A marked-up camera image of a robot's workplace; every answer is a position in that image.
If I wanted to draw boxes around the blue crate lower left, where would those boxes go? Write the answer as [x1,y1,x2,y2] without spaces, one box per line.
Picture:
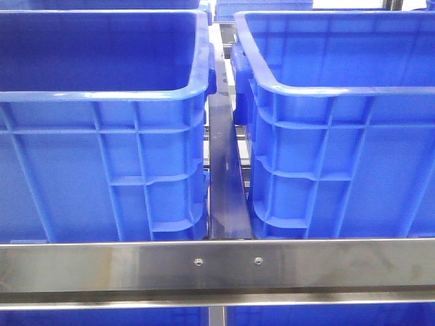
[1,308,208,325]

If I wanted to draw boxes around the steel front shelf rail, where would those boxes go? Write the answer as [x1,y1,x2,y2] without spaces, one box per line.
[1,238,434,310]

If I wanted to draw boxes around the blue crate back middle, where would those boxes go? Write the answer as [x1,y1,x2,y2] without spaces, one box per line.
[214,0,313,22]

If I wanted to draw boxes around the large blue crate right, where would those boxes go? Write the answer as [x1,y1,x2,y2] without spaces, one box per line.
[232,11,434,239]

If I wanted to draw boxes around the blue crate lower right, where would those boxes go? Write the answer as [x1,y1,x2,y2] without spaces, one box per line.
[227,303,434,325]

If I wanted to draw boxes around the large blue crate left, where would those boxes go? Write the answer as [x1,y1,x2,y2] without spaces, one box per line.
[1,10,216,244]

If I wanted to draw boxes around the right rail screw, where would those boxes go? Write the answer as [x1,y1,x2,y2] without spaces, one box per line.
[254,257,263,266]

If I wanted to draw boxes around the left rail screw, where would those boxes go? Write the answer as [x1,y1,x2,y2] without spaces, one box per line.
[194,258,203,266]

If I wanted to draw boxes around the blue crate back left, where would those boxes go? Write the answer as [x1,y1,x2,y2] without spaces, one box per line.
[24,0,210,11]

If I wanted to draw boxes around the rail screw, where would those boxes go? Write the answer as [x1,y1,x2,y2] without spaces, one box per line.
[194,258,203,266]
[254,257,263,266]

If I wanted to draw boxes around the steel centre divider bar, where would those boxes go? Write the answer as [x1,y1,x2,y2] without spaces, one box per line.
[209,48,253,240]

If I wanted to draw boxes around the large blue crate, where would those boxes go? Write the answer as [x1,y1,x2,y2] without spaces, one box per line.
[1,10,216,244]
[232,11,434,239]

